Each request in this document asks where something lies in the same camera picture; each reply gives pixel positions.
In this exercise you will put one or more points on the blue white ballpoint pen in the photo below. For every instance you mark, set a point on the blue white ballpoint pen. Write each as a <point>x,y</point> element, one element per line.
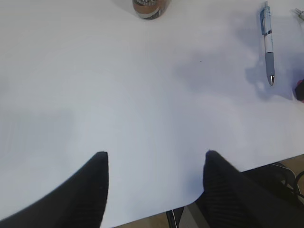
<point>266,30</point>

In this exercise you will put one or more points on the brown coffee bottle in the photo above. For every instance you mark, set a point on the brown coffee bottle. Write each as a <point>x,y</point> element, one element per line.
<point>150,9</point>

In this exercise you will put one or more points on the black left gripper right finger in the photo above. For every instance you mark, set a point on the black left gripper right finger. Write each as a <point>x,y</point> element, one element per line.
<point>264,197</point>

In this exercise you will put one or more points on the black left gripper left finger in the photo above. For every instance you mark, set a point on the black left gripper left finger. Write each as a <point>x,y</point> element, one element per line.
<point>79,202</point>

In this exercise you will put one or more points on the pink pencil sharpener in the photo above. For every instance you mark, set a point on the pink pencil sharpener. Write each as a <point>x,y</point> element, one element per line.
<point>299,91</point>

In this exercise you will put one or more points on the grey white ballpoint pen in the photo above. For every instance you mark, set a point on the grey white ballpoint pen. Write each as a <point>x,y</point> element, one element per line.
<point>299,13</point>

